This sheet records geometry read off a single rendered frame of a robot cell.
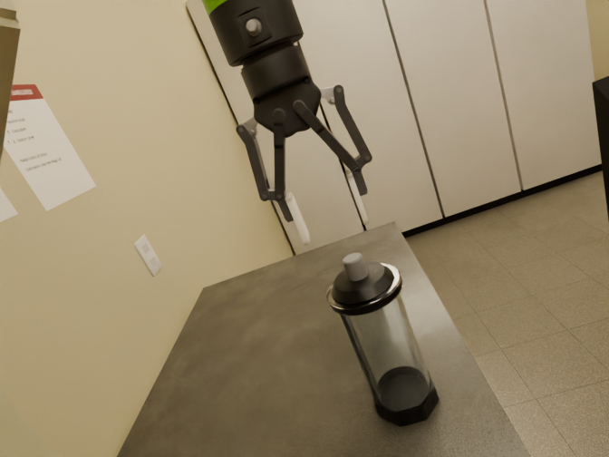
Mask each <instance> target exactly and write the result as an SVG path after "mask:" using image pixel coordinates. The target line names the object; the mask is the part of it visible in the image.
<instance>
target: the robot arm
mask: <svg viewBox="0 0 609 457"><path fill-rule="evenodd" d="M202 3H203V5H204V6H205V9H206V11H207V14H208V17H209V20H210V22H211V23H212V26H213V28H214V30H215V33H216V35H217V38H218V40H219V43H220V45H221V47H222V50H223V52H224V54H225V56H226V58H227V62H228V64H229V65H230V66H232V67H237V66H240V65H243V68H242V69H241V76H242V78H243V80H244V83H245V85H246V88H247V90H248V93H249V95H250V98H251V100H252V103H253V104H254V117H252V118H251V119H250V120H248V121H247V122H243V123H241V124H239V125H238V126H237V128H236V130H237V134H238V135H239V137H240V138H241V140H242V141H243V142H244V143H245V145H246V151H247V154H248V158H249V161H250V164H251V168H252V171H253V174H254V177H255V181H256V186H257V190H258V193H259V197H260V199H261V200H262V201H267V200H275V201H276V202H277V203H278V205H279V207H280V209H281V211H282V213H283V215H284V218H285V220H286V221H287V222H291V221H293V220H294V221H295V224H296V227H297V229H298V231H299V234H300V236H301V238H302V241H303V242H304V244H305V245H309V244H310V235H309V232H308V230H307V227H306V225H305V222H304V220H303V217H302V215H301V212H300V210H299V208H298V206H297V204H296V201H295V198H294V195H293V193H292V191H288V192H287V193H285V138H288V137H291V136H293V135H294V134H295V133H297V132H299V131H307V130H309V129H310V128H312V130H313V131H314V132H315V133H316V134H317V135H318V136H319V137H320V138H321V139H322V140H323V141H324V142H325V143H326V144H327V145H328V147H329V148H330V149H331V150H332V151H333V152H334V153H335V154H336V155H337V157H338V158H339V159H340V160H341V161H342V162H343V163H344V164H345V165H346V166H347V168H348V169H349V170H346V171H345V174H346V177H347V179H348V181H349V184H350V187H351V190H352V192H353V196H354V199H355V202H356V204H357V207H358V210H359V212H360V215H361V217H362V222H363V225H366V224H369V220H368V218H367V215H366V212H365V209H364V206H363V202H362V200H361V196H363V195H365V194H367V191H368V190H367V187H366V184H365V181H364V178H363V174H362V168H363V166H364V165H365V164H367V163H369V162H371V161H372V155H371V153H370V151H369V149H368V147H367V145H366V143H365V141H364V139H363V137H362V135H361V134H360V132H359V130H358V128H357V126H356V124H355V122H354V120H353V117H352V115H351V114H350V112H349V110H348V108H347V106H346V104H345V98H344V90H343V87H342V85H340V84H336V85H335V86H334V87H328V88H323V89H319V87H318V86H316V85H315V84H314V82H313V80H312V77H311V74H310V72H309V70H308V67H307V64H306V61H305V58H304V55H303V52H302V49H301V47H298V45H294V43H295V42H297V41H299V40H300V39H301V38H302V37H303V35H304V32H303V29H302V26H301V24H300V21H299V18H298V16H297V13H296V10H295V6H294V3H293V0H202ZM321 98H325V99H326V100H327V101H328V103H329V104H330V105H335V108H336V110H337V112H338V114H339V116H340V118H341V120H342V121H343V124H344V126H345V128H346V130H347V131H348V133H349V135H350V137H351V139H352V141H353V143H354V145H355V147H356V149H357V151H358V152H359V155H358V156H357V157H356V158H354V157H353V156H352V155H351V154H350V153H349V151H348V150H347V149H345V147H344V146H343V145H342V144H341V143H340V142H339V141H338V140H337V139H336V138H335V137H334V136H333V135H332V133H331V132H330V131H329V130H328V129H327V128H326V127H325V126H324V124H323V123H322V122H321V121H320V120H319V119H318V117H317V116H316V114H317V112H318V108H319V104H320V101H321ZM258 124H261V125H262V126H264V127H265V128H267V129H268V130H270V131H271V132H272V133H273V134H274V148H275V188H274V189H270V186H269V182H268V178H267V176H266V169H265V165H264V163H263V159H262V155H261V151H260V148H259V145H258V141H257V139H256V136H257V134H258V130H257V125H258Z"/></svg>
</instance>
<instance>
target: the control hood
mask: <svg viewBox="0 0 609 457"><path fill-rule="evenodd" d="M16 12H17V11H16V10H15V7H14V5H13V4H12V2H11V0H0V165H1V159H2V152H3V147H4V140H5V129H6V123H7V116H8V111H9V104H10V98H11V92H12V86H13V79H14V74H15V62H16V56H17V50H18V44H19V37H20V32H21V28H20V27H19V25H18V24H19V21H18V19H17V17H16Z"/></svg>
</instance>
